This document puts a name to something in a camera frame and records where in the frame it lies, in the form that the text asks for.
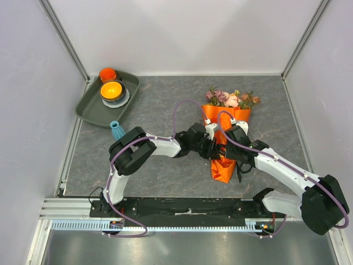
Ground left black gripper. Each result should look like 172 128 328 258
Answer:
190 135 220 161

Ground dark grey bowl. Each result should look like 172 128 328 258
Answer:
102 81 126 103

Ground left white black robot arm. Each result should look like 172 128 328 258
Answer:
101 123 220 217

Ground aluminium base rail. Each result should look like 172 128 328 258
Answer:
38 197 96 220

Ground aluminium frame post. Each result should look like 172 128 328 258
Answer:
38 0 90 83
281 0 331 81

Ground orange bowl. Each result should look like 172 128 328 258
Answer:
100 81 123 100

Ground orange plastic cup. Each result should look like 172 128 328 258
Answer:
99 67 117 84

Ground grey green plastic tray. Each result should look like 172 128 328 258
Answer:
75 70 140 128

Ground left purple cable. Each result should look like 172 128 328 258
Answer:
106 99 212 239

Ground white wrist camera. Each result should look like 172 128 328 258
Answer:
205 119 220 141
231 118 249 135

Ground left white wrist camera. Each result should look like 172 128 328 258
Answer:
205 119 220 141

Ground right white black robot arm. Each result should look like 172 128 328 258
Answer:
221 123 350 235

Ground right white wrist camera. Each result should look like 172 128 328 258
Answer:
231 118 249 135

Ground white plate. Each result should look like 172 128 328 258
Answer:
102 90 130 108

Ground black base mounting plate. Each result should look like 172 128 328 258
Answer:
89 196 279 221

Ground black ribbon with gold text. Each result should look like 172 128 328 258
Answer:
215 156 253 183

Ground left aluminium frame post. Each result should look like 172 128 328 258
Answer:
38 0 90 83

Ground grey slotted cable duct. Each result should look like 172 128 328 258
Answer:
51 220 262 233

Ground right aluminium frame post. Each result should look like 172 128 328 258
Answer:
281 0 331 81

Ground blue ribbed vase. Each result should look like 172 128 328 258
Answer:
110 120 126 141

